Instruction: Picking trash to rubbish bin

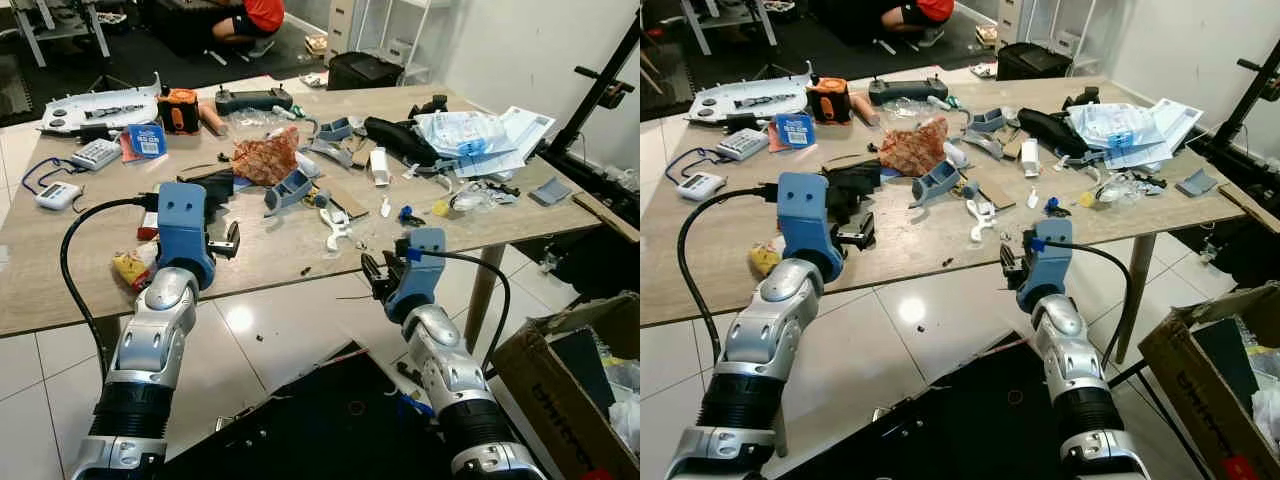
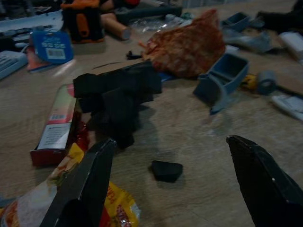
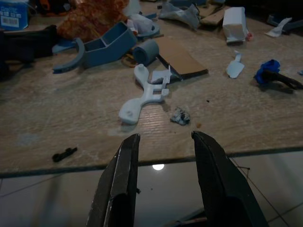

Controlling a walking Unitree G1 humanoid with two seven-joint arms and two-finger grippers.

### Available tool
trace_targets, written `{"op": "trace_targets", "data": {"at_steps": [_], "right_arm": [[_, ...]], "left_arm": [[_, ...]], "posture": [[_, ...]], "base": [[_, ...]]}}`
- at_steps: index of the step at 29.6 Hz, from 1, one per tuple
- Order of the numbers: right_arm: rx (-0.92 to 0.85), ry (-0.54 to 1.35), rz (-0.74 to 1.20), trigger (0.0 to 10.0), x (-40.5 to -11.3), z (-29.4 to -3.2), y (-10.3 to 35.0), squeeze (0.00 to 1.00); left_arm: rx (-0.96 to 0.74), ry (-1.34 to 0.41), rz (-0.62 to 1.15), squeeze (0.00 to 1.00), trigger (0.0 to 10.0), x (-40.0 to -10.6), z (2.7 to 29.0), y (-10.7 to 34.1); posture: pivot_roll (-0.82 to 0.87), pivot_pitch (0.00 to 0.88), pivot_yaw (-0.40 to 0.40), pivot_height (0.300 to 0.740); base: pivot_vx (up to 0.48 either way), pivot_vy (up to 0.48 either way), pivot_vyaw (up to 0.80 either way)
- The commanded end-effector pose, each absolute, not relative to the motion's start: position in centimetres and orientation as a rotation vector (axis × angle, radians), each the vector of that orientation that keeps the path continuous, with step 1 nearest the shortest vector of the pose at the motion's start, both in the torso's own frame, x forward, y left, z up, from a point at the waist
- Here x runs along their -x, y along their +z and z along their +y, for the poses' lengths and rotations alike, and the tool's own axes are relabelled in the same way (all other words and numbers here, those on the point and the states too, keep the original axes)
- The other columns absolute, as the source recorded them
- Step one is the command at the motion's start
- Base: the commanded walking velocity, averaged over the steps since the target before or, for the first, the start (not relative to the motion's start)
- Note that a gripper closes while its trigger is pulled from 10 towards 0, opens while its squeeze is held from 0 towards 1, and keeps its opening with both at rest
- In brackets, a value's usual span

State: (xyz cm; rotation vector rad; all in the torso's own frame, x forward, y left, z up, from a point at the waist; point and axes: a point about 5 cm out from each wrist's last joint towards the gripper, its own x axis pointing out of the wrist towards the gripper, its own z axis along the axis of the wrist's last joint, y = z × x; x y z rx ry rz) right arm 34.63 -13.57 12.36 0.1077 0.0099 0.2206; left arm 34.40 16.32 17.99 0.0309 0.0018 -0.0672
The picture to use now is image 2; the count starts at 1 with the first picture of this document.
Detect brown cardboard tube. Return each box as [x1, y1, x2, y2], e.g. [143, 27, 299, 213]
[100, 13, 132, 41]

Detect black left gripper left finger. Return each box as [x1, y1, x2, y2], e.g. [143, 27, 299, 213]
[39, 138, 117, 227]

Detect small black foam piece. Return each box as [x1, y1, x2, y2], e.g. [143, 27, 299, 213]
[150, 160, 183, 183]

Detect white paper packet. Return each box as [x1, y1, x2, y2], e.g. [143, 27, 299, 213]
[271, 94, 303, 122]

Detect yellow black small object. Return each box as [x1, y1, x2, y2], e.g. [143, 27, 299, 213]
[241, 73, 258, 91]

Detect blue grey plastic holder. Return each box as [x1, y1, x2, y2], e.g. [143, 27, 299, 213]
[193, 52, 250, 115]

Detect blue blister pack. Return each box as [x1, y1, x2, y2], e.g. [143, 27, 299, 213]
[30, 30, 74, 65]

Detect dark long tube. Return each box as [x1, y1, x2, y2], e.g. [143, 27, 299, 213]
[115, 5, 183, 25]

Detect white box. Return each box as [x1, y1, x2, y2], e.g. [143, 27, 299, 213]
[278, 32, 303, 62]

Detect grey crumpled cloth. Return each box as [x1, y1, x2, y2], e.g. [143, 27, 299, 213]
[223, 28, 281, 54]

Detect crumpled black foam pieces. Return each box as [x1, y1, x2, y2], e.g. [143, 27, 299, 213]
[72, 61, 163, 149]

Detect small black clip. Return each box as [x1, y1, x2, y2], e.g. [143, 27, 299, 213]
[125, 50, 143, 60]

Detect grey tape roll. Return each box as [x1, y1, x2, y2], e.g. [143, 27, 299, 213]
[257, 70, 278, 96]

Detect red cardboard box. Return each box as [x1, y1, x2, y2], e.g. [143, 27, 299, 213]
[30, 83, 89, 166]

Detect small blue grey tray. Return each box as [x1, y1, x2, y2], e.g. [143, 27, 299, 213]
[220, 12, 251, 33]

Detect orange red crumpled bag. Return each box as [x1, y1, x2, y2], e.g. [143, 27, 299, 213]
[143, 9, 226, 79]

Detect orange black bag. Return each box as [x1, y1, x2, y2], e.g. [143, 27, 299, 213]
[60, 0, 105, 44]

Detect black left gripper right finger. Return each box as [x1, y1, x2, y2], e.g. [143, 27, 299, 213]
[226, 135, 303, 227]

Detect yellow red snack bag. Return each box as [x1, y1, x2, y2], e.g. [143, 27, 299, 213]
[0, 142, 141, 227]

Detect white keyboard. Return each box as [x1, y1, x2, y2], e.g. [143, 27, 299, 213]
[0, 50, 28, 80]

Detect clear plastic wrapper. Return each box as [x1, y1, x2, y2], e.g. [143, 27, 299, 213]
[129, 17, 171, 33]

